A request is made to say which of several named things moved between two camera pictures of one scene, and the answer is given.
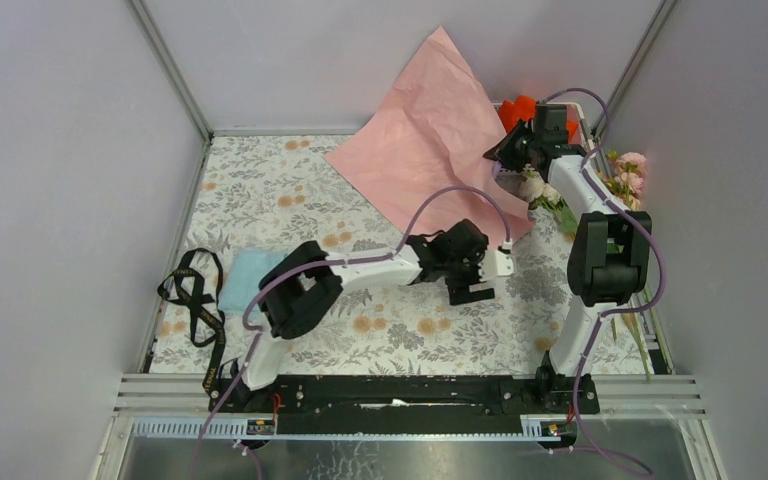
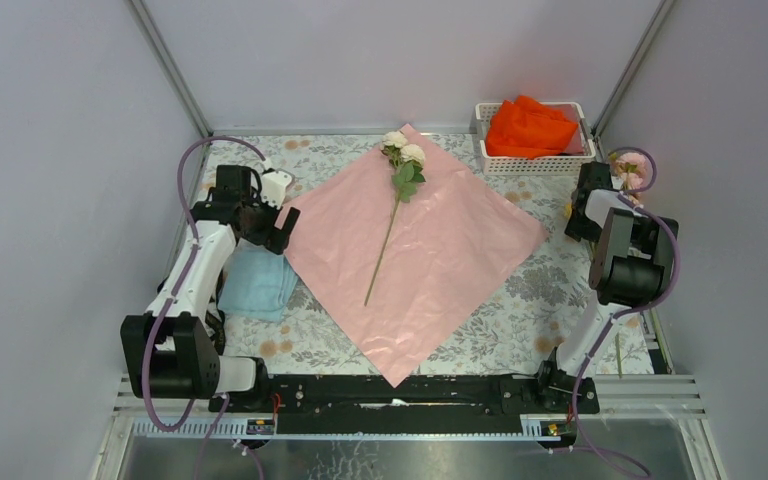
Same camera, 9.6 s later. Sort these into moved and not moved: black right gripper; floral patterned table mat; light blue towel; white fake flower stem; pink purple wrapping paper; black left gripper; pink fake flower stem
Moved: white fake flower stem; pink purple wrapping paper; black right gripper; black left gripper
Not moved: floral patterned table mat; light blue towel; pink fake flower stem
